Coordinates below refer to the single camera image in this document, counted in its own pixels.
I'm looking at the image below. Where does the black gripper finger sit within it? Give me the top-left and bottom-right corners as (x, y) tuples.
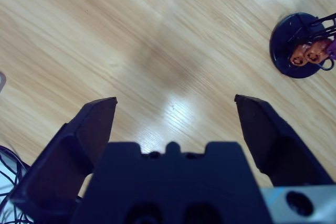
(234, 94), (336, 188)
(9, 97), (118, 222)

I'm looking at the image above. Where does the orange coffee capsule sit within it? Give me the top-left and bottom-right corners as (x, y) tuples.
(289, 44), (307, 67)
(304, 40), (329, 63)

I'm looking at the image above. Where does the purple coffee capsule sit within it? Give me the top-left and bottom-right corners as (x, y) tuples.
(326, 40), (336, 61)

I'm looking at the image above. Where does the black capsule stand with rods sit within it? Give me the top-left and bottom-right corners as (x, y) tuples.
(269, 12), (336, 79)

